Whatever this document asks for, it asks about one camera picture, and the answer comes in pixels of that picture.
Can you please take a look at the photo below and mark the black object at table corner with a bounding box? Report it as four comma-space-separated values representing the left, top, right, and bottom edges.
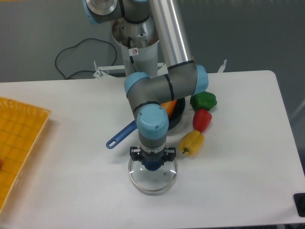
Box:
293, 193, 305, 218

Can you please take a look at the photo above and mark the black cable on floor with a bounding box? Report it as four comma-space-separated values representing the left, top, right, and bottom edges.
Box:
55, 38, 118, 80

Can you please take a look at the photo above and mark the green bell pepper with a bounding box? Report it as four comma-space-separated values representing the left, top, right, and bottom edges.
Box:
190, 91, 217, 111

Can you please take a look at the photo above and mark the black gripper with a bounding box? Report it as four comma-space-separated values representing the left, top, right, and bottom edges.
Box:
130, 146, 176, 165

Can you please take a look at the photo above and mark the yellow bell pepper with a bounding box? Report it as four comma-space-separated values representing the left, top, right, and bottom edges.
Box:
178, 130, 204, 156

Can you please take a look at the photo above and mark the yellow woven basket tray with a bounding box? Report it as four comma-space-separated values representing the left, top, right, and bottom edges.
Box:
0, 97, 51, 209

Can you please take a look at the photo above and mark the red bell pepper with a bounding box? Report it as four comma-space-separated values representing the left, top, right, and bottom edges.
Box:
193, 109, 213, 133

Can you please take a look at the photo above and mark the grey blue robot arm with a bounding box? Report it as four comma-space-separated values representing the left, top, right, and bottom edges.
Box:
83, 0, 208, 170

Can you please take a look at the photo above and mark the orange baguette bread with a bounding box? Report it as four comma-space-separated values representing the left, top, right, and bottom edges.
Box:
160, 100, 177, 117

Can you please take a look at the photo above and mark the glass pot lid blue knob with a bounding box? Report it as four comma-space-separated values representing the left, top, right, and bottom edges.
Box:
127, 157, 180, 196

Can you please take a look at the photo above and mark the dark blue saucepan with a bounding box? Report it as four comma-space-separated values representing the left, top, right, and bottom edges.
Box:
106, 98, 185, 149

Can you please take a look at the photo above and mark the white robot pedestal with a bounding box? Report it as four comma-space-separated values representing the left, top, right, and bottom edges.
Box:
112, 17, 159, 77

